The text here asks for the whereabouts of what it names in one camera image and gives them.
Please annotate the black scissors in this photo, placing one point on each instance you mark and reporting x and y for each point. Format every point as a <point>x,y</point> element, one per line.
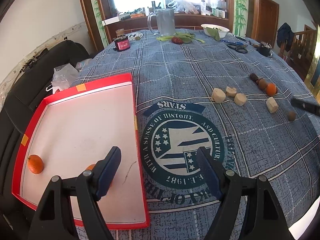
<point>240,48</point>

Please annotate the crumbly beige cake piece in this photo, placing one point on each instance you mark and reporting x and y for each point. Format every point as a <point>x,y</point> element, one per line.
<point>231,92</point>

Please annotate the red label black jar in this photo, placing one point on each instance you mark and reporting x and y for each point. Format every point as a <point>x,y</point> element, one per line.
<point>121,43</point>

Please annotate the clear plastic bag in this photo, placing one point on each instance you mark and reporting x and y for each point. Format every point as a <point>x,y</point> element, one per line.
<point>63,77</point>

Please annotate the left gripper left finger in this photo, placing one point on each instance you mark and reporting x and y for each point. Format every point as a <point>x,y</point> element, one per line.
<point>54,217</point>

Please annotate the white round plate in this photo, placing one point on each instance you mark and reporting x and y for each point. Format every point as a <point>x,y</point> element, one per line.
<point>131,36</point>

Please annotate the beige cake block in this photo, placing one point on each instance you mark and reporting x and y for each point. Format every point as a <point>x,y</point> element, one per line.
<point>272,105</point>

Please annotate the red shallow box tray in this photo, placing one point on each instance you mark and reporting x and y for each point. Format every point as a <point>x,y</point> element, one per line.
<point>77,127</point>

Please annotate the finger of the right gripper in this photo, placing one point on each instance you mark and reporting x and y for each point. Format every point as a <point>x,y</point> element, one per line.
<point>306,106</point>

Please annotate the dark jacket on railing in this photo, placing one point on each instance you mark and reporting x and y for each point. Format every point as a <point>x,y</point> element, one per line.
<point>285,36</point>

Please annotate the white bowl with greens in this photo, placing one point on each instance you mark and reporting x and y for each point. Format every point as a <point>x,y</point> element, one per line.
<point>215,31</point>

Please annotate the wooden door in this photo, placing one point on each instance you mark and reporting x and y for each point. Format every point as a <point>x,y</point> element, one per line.
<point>267,21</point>

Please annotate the blue pen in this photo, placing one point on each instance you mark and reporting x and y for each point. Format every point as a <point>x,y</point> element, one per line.
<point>236,43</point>

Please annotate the red date by leaves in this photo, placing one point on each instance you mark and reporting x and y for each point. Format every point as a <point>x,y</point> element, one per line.
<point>176,40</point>

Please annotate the round beige cake piece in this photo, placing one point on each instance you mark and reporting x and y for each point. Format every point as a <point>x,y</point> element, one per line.
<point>218,95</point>

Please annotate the small brown kiwi fruit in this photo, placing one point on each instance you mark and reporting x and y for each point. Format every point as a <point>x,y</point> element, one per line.
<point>291,115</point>

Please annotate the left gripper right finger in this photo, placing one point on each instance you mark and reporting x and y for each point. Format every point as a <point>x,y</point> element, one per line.
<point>264,218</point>

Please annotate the wooden stair railing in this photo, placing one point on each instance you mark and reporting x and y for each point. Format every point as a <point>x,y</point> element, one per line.
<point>300,54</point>

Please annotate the black cup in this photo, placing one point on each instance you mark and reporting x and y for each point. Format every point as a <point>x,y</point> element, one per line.
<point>265,49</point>

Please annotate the green vegetable leaves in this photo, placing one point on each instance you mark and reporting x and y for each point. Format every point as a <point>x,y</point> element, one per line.
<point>186,37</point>

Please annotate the blue plaid tablecloth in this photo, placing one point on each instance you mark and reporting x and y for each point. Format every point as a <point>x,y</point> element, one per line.
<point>176,115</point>

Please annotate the clear glass pitcher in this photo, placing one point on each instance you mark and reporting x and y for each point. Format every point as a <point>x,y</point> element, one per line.
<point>165,22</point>

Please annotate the small orange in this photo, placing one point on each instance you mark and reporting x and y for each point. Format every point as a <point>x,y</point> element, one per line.
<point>271,89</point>

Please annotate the large orange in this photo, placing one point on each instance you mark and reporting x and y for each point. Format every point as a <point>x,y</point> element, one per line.
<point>35,164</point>

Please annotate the wooden window counter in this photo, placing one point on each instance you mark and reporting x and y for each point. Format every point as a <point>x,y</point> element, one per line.
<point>180,21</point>

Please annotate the black sofa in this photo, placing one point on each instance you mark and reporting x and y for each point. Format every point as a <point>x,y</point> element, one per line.
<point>22,100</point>

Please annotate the plastic bag on counter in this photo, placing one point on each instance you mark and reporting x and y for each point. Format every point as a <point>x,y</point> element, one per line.
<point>182,6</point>

